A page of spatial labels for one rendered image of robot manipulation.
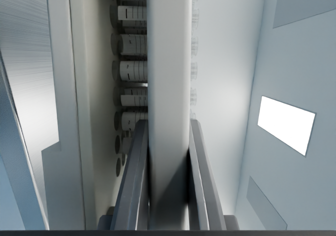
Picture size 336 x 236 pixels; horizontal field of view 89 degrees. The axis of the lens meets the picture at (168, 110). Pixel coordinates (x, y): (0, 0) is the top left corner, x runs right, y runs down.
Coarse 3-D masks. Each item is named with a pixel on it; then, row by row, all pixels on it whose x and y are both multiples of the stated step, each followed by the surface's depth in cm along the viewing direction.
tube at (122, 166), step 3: (117, 159) 13; (120, 159) 13; (123, 159) 13; (117, 162) 12; (120, 162) 12; (123, 162) 12; (117, 165) 12; (120, 165) 12; (123, 165) 12; (117, 168) 12; (120, 168) 12; (123, 168) 12; (117, 171) 12; (120, 171) 12; (117, 174) 12; (120, 174) 12
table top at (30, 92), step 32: (0, 0) 18; (32, 0) 23; (0, 32) 18; (32, 32) 23; (0, 64) 19; (32, 64) 23; (0, 96) 20; (32, 96) 23; (0, 128) 21; (32, 128) 23; (32, 160) 23; (32, 192) 24; (32, 224) 26
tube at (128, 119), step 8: (120, 112) 12; (128, 112) 12; (136, 112) 12; (144, 112) 12; (192, 112) 12; (120, 120) 12; (128, 120) 12; (136, 120) 12; (120, 128) 12; (128, 128) 12
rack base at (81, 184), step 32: (64, 0) 7; (96, 0) 9; (64, 32) 7; (96, 32) 9; (64, 64) 7; (96, 64) 9; (64, 96) 8; (96, 96) 9; (64, 128) 8; (96, 128) 9; (64, 160) 8; (96, 160) 9; (64, 192) 8; (96, 192) 9; (64, 224) 8; (96, 224) 9
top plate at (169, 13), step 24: (168, 0) 7; (168, 24) 7; (168, 48) 7; (168, 72) 8; (168, 96) 8; (168, 120) 8; (168, 144) 8; (168, 168) 8; (168, 192) 8; (168, 216) 9
